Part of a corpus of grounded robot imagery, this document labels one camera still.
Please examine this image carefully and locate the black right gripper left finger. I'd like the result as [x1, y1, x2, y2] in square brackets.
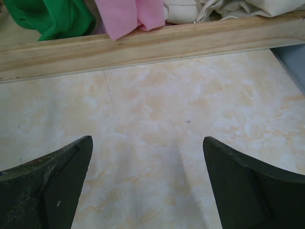
[0, 135, 92, 229]

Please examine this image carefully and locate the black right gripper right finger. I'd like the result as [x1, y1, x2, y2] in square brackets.
[203, 136, 305, 229]

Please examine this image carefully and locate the green tank top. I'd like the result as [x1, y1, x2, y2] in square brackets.
[4, 0, 96, 41]

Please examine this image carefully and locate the pink shirt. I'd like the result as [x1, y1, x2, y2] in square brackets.
[95, 0, 165, 41]

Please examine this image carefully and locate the beige crumpled cloth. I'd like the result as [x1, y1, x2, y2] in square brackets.
[164, 0, 305, 24]

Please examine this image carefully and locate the wooden clothes rack frame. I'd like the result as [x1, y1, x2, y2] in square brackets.
[0, 10, 305, 83]

